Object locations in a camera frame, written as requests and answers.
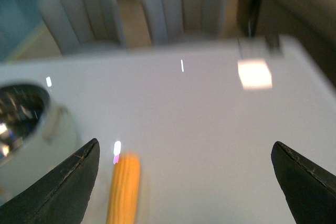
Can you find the yellow corn cob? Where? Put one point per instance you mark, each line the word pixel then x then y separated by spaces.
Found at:
pixel 124 189

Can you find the stainless steel pot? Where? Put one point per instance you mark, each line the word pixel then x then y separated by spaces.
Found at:
pixel 37 134

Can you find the left beige upholstered chair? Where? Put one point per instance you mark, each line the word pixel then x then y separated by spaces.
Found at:
pixel 83 25

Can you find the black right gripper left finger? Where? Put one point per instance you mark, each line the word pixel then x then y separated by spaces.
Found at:
pixel 62 195

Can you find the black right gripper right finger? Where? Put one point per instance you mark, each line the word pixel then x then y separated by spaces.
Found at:
pixel 309 189

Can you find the beige upholstered chair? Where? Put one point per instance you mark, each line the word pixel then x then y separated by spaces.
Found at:
pixel 83 25
pixel 180 21

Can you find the right beige upholstered chair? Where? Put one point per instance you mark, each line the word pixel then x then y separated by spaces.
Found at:
pixel 180 21

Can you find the black white table sticker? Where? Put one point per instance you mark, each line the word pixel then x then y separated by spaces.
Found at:
pixel 260 47

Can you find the black glossy appliance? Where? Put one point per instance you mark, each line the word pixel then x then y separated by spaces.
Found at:
pixel 247 13

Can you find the brown sofa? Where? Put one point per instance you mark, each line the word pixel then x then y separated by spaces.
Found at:
pixel 312 22

